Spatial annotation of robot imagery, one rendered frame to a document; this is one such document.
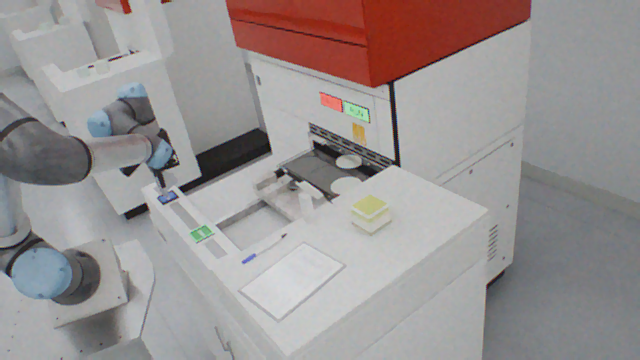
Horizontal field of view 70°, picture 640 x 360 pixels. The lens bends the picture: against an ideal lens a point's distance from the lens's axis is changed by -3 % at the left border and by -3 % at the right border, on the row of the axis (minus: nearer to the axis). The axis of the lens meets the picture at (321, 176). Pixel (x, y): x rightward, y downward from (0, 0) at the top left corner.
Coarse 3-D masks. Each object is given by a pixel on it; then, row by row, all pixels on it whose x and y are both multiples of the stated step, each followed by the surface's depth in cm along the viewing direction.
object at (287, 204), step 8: (272, 184) 159; (256, 192) 158; (288, 192) 153; (264, 200) 155; (272, 200) 150; (280, 200) 149; (288, 200) 149; (296, 200) 148; (280, 208) 146; (288, 208) 145; (296, 208) 144; (288, 216) 144; (296, 216) 141
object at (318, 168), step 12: (300, 156) 168; (312, 156) 167; (324, 156) 165; (336, 156) 164; (288, 168) 162; (300, 168) 161; (312, 168) 159; (324, 168) 158; (336, 168) 157; (348, 168) 156; (360, 168) 155; (312, 180) 153; (324, 180) 152; (336, 180) 151; (360, 180) 149
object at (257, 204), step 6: (294, 186) 164; (258, 198) 158; (246, 204) 156; (252, 204) 155; (258, 204) 157; (264, 204) 158; (240, 210) 154; (246, 210) 155; (252, 210) 156; (228, 216) 152; (234, 216) 152; (240, 216) 154; (246, 216) 155; (216, 222) 150; (222, 222) 150; (228, 222) 152; (222, 228) 151
